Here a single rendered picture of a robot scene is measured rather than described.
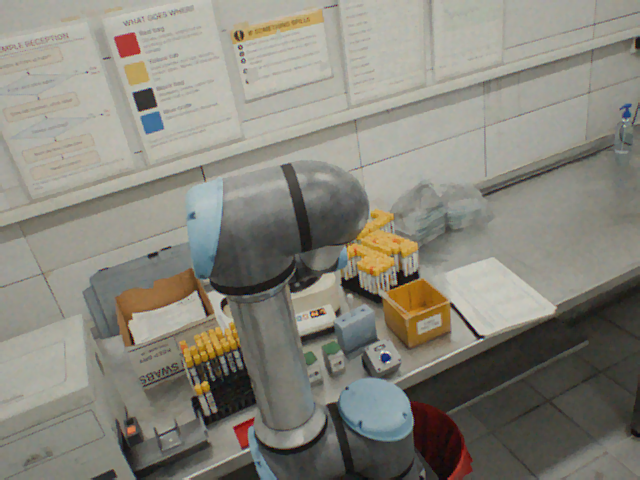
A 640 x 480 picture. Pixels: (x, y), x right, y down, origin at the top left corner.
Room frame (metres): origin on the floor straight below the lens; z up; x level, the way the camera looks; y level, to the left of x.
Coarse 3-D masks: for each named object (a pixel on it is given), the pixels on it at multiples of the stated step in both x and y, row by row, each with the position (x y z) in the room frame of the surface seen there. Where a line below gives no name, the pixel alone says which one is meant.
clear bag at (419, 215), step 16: (416, 192) 1.63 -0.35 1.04; (432, 192) 1.64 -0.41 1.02; (400, 208) 1.62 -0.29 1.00; (416, 208) 1.58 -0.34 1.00; (432, 208) 1.60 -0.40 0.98; (400, 224) 1.59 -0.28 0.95; (416, 224) 1.55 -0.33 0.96; (432, 224) 1.58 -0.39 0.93; (416, 240) 1.54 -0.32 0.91; (432, 240) 1.57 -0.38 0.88
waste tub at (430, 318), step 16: (400, 288) 1.20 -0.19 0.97; (416, 288) 1.21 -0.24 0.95; (432, 288) 1.17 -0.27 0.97; (384, 304) 1.17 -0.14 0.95; (400, 304) 1.20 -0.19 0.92; (416, 304) 1.21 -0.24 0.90; (432, 304) 1.18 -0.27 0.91; (448, 304) 1.10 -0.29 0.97; (400, 320) 1.09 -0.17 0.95; (416, 320) 1.07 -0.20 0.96; (432, 320) 1.08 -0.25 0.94; (448, 320) 1.09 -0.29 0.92; (400, 336) 1.10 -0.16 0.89; (416, 336) 1.07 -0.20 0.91; (432, 336) 1.08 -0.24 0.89
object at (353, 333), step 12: (360, 312) 1.12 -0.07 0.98; (372, 312) 1.12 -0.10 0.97; (336, 324) 1.10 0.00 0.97; (348, 324) 1.08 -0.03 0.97; (360, 324) 1.10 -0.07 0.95; (372, 324) 1.11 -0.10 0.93; (336, 336) 1.11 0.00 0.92; (348, 336) 1.08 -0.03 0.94; (360, 336) 1.10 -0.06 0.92; (372, 336) 1.11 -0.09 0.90; (348, 348) 1.08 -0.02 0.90; (360, 348) 1.09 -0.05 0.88
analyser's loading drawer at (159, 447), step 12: (192, 420) 0.91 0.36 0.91; (156, 432) 0.87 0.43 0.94; (168, 432) 0.89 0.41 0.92; (180, 432) 0.88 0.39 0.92; (192, 432) 0.88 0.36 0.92; (204, 432) 0.86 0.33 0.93; (144, 444) 0.87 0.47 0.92; (156, 444) 0.86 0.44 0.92; (168, 444) 0.85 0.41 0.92; (180, 444) 0.84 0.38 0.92; (192, 444) 0.85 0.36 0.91; (132, 456) 0.84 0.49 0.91; (144, 456) 0.83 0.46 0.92; (156, 456) 0.83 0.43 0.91; (168, 456) 0.83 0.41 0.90; (132, 468) 0.81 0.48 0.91
